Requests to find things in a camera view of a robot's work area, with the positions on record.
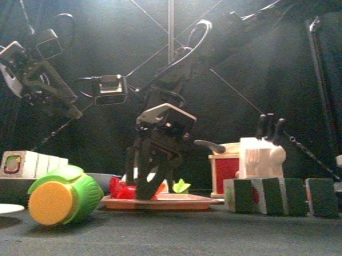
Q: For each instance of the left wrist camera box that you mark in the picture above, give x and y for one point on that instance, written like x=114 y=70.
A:
x=48 y=45

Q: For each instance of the yellow toy corn green husk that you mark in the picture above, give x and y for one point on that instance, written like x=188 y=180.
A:
x=84 y=196

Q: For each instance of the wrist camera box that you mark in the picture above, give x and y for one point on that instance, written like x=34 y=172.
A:
x=48 y=45
x=110 y=90

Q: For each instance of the pink plastic tray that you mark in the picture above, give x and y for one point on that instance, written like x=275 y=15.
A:
x=187 y=201

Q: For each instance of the white round plate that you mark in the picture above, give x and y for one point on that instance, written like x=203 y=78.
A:
x=8 y=208

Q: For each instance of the red wooden toy box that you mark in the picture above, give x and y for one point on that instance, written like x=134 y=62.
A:
x=225 y=173

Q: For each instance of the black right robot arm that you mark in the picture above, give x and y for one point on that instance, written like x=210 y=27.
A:
x=231 y=33

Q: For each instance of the light green toy leaf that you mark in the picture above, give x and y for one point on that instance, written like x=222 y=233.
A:
x=180 y=188

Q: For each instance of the white toy knife block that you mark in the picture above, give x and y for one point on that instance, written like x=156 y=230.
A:
x=258 y=160

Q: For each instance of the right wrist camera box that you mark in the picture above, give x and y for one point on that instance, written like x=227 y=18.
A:
x=110 y=90

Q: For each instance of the black frame post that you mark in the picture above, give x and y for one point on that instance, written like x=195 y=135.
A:
x=317 y=23

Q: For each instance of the metal frame pole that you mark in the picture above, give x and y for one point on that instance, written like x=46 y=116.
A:
x=171 y=33

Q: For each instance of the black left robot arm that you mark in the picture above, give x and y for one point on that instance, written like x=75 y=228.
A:
x=8 y=23

